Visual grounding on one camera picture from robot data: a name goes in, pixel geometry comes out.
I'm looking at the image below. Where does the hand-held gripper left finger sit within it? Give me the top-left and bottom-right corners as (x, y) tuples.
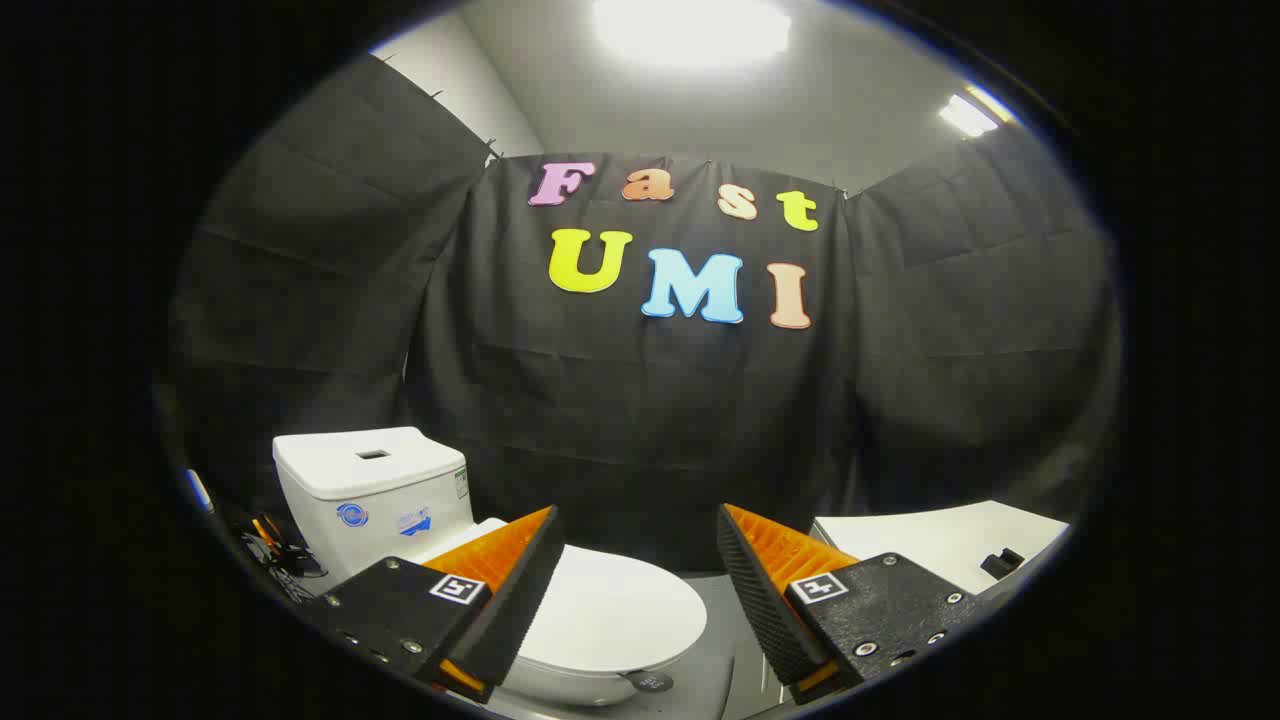
(300, 505), (567, 704)

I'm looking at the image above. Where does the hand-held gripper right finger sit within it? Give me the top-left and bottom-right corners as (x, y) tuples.
(716, 503), (991, 706)

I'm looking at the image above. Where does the white ceramic toilet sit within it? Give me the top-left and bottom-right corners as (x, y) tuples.
(272, 427), (711, 708)

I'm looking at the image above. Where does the white cabinet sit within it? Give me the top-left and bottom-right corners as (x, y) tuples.
(810, 500), (1071, 601)

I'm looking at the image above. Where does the black backdrop cloth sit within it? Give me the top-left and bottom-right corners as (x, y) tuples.
(160, 55), (1126, 576)

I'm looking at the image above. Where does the small ceiling light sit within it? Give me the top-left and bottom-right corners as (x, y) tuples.
(938, 92), (1001, 139)

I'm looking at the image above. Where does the large ceiling light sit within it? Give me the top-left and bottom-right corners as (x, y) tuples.
(590, 0), (793, 66)

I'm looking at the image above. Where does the dark cable bundle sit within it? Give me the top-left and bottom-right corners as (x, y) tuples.
(235, 512), (326, 601)

